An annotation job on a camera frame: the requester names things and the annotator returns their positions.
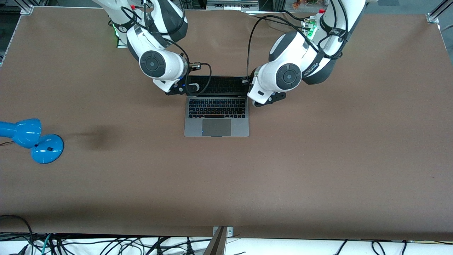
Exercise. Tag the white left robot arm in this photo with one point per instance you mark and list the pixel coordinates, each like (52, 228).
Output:
(288, 76)

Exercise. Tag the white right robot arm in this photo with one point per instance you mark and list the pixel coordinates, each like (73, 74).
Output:
(155, 63)

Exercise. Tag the grey laptop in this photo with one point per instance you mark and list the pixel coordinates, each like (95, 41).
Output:
(216, 127)

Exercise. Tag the aluminium frame corner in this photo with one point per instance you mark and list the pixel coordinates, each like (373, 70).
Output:
(26, 7)
(439, 12)

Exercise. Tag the brown table cover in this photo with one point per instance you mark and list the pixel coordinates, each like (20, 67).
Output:
(318, 177)

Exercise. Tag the silver equipment rail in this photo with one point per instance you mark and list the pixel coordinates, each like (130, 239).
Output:
(231, 5)

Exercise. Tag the grey camera pole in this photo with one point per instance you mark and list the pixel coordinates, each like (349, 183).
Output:
(216, 246)

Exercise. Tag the orange background object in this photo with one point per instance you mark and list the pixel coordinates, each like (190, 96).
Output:
(304, 3)

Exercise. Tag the blue desk lamp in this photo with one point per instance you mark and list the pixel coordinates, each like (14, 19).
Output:
(46, 148)

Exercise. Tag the silver mounting bracket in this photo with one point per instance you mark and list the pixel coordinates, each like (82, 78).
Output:
(230, 232)

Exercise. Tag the white board under table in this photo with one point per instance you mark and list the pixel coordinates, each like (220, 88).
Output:
(283, 248)

